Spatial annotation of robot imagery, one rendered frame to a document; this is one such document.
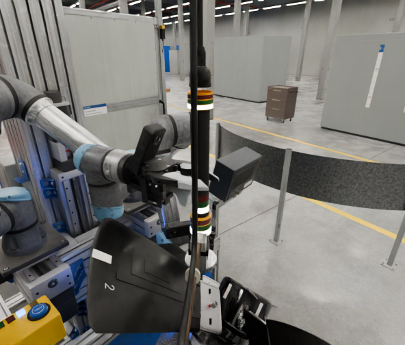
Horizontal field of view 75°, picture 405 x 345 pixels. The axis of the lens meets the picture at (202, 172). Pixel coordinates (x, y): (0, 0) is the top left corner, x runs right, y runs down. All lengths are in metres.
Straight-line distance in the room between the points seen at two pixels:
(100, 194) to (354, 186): 2.08
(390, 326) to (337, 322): 0.35
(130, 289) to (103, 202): 0.29
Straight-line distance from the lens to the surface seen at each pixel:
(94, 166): 0.65
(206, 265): 0.60
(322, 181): 2.42
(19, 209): 1.12
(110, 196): 0.69
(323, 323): 2.27
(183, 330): 0.39
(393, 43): 6.62
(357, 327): 2.35
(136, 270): 0.48
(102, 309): 0.41
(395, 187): 2.55
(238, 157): 1.31
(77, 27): 2.36
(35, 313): 0.91
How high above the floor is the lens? 1.71
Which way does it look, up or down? 24 degrees down
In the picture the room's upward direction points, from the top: straight up
